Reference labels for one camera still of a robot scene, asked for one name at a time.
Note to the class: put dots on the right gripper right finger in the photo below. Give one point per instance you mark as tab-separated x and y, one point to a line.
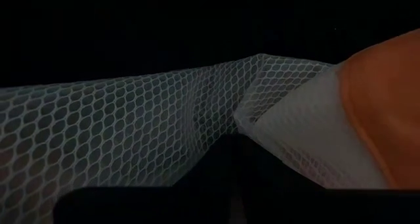
311	207

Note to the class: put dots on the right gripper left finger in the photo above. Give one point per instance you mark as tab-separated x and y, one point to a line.
164	204

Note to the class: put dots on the mesh zip pouch orange trim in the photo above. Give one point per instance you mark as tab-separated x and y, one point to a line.
98	125

